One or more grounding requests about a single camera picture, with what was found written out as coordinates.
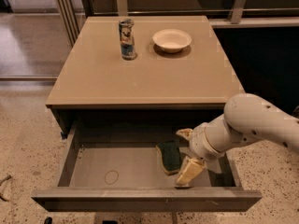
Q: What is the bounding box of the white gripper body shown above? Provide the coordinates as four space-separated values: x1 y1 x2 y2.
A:
189 122 224 161

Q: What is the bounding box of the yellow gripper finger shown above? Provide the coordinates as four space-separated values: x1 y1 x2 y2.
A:
176 156 205 186
176 128 192 141

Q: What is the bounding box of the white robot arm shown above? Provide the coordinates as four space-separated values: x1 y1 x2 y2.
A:
176 93 299 186

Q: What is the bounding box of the printed drink can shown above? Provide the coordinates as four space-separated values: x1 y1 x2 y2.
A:
119 19 137 61

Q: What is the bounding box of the beige cabinet with counter top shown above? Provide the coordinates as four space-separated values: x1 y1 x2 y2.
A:
46 16 244 132

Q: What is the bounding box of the green and yellow sponge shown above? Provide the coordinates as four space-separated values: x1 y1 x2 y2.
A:
156 141 182 175

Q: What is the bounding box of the open grey top drawer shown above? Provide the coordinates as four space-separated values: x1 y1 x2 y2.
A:
32 123 262 212

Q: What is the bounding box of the white bowl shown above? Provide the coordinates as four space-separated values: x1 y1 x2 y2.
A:
152 29 192 54

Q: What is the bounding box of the metal railing frame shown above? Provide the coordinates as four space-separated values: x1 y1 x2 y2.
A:
56 0 299 42

